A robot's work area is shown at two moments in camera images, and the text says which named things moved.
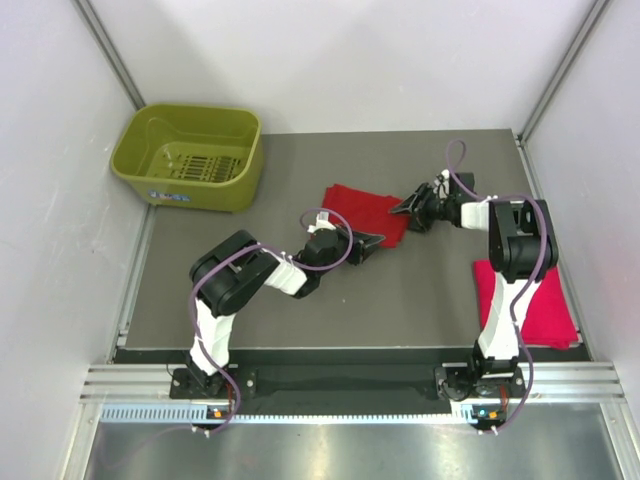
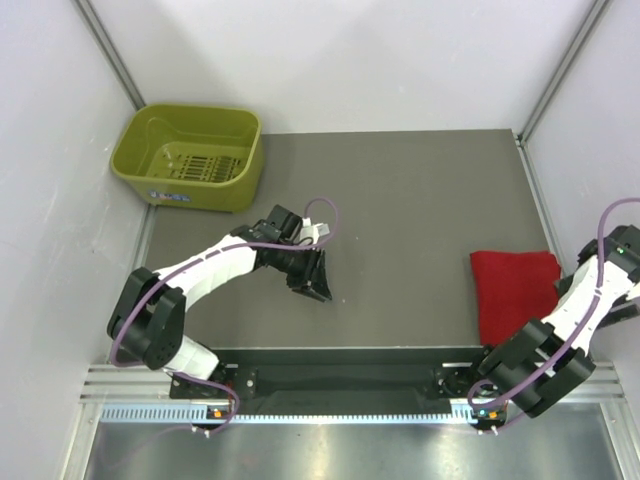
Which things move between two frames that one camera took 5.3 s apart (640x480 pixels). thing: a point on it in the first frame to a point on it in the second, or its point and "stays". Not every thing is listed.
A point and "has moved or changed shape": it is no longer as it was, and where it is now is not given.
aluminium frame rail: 580,381 stays
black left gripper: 363,245 to 303,279
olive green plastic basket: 200,158 stays
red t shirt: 369,212 has moved or changed shape
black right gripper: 419,220 to 562,285
